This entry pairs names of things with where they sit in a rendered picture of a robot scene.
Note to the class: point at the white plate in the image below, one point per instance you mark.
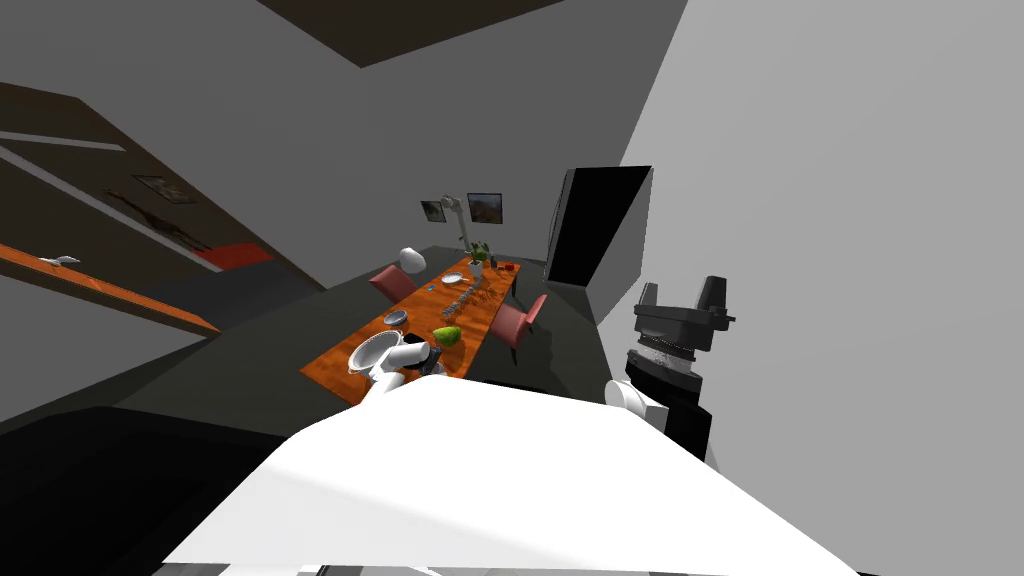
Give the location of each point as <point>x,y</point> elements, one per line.
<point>453,279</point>

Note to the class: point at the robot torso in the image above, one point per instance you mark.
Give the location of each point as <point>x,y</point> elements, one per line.
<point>496,480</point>

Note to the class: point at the dark framed wall picture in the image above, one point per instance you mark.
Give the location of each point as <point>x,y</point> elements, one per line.
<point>164,189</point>

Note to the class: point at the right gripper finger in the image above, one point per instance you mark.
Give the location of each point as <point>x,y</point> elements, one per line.
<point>712,294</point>
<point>649,294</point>

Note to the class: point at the green potted plant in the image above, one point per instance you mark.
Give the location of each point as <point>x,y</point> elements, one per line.
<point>478,258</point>

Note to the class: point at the small grey bowl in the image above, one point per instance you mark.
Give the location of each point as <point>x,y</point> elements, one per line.
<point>395,318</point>

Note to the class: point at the green fruit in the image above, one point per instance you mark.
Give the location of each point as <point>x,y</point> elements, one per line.
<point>447,336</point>

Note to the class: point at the white floor lamp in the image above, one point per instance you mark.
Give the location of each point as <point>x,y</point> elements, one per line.
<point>456,210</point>

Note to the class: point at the white chair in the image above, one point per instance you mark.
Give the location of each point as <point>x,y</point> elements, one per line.
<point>413,259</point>

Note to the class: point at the orange wooden table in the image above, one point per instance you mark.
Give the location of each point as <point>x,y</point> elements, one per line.
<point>472,320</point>

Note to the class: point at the pink chair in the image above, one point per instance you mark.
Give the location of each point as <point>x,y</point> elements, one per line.
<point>516,322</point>
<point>394,283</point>

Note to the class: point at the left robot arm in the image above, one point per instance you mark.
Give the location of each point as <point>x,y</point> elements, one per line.
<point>394,366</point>

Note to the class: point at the red rug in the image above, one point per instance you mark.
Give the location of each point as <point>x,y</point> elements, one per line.
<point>236,256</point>

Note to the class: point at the white bowl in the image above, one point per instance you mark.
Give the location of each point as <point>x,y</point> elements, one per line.
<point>374,354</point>

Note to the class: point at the large framed wall picture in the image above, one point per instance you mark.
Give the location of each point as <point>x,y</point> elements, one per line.
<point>485,208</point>

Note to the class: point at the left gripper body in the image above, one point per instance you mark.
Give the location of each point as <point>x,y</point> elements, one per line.
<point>427,359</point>

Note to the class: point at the small framed wall picture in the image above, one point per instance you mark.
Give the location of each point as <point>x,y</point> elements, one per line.
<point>434,211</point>

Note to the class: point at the orange wooden shelf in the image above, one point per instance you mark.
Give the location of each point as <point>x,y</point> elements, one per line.
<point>96,292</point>

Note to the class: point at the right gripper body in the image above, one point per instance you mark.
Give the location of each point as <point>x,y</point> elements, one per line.
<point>678,326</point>

